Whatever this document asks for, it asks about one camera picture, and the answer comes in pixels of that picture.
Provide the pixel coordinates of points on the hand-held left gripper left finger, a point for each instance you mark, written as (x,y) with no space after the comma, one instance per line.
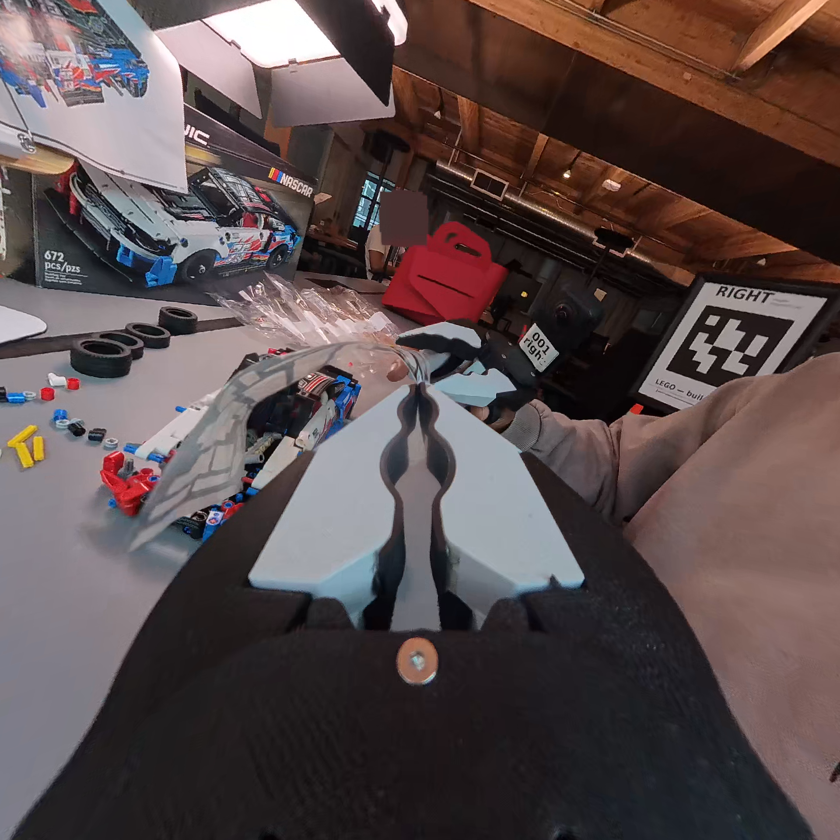
(328,518)

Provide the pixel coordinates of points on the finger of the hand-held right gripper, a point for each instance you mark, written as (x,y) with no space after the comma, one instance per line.
(479,388)
(453,338)

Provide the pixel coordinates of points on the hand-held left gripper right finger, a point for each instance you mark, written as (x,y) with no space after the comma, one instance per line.
(505,518)

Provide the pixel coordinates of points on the sticker sheet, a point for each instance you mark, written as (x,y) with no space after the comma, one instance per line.
(197,459)

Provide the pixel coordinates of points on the person's right forearm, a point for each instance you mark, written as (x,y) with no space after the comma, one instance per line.
(571,459)

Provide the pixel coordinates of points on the grey desk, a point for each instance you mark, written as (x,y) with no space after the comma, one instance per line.
(65,558)

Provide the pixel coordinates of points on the person's right hand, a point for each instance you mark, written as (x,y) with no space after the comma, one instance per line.
(396,371)

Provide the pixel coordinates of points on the red cardboard carry box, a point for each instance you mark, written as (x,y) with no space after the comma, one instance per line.
(446,282)

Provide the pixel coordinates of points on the partly built brick race car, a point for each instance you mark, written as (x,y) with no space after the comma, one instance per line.
(315,420)

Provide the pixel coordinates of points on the crumpled clear plastic bags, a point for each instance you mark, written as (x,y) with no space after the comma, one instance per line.
(308,308)

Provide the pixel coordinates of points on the black framed marker sign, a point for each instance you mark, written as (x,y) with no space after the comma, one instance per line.
(735,341)

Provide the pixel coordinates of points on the person's beige sweatshirt torso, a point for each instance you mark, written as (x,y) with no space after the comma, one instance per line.
(735,558)

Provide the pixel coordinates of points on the black rubber toy tire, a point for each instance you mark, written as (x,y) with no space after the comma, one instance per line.
(148,336)
(98,364)
(178,321)
(128,342)

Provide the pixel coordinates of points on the scattered small brick connectors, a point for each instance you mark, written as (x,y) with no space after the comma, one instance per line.
(79,426)

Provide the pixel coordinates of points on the toy car set box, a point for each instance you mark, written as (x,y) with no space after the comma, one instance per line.
(164,243)

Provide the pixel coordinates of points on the studio light with flaps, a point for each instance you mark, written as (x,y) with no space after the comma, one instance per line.
(275,33)

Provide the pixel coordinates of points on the white rounded pad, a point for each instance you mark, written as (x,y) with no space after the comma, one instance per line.
(19,325)

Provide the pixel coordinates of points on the brick instruction booklet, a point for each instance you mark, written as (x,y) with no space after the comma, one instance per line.
(98,98)

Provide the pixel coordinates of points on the metal ceiling duct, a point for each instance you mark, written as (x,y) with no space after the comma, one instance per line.
(544,213)

